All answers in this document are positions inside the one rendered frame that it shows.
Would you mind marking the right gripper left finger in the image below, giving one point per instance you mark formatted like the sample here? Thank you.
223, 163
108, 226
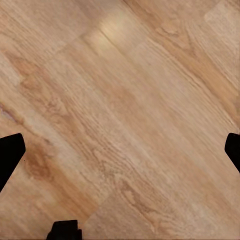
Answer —
12, 148

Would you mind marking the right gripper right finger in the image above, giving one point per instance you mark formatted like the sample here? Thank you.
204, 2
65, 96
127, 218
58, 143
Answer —
232, 148

